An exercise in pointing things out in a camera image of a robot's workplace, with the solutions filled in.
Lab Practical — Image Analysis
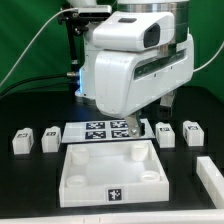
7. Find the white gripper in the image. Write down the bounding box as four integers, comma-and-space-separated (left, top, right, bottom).
95, 34, 194, 138

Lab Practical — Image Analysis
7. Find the white square tabletop tray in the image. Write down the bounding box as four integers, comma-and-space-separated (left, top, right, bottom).
59, 140, 169, 207

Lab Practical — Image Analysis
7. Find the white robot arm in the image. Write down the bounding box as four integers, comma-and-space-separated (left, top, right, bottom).
67, 0, 194, 138

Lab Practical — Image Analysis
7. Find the white sheet with tags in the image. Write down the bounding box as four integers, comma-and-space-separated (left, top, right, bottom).
61, 118, 156, 145

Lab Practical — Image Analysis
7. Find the white obstacle bar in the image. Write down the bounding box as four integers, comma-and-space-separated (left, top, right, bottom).
196, 156, 224, 209

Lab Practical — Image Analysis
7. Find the black cable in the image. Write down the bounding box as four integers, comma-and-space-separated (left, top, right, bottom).
0, 73, 81, 98

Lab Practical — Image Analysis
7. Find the grey camera cable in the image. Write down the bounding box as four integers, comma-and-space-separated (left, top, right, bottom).
0, 7, 80, 88

